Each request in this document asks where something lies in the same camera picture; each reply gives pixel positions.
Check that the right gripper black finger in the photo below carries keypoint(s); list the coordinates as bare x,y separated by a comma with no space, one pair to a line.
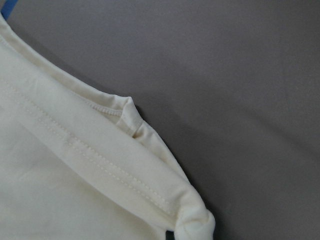
169,235

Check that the beige long-sleeve printed shirt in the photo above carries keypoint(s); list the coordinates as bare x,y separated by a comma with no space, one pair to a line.
77,163

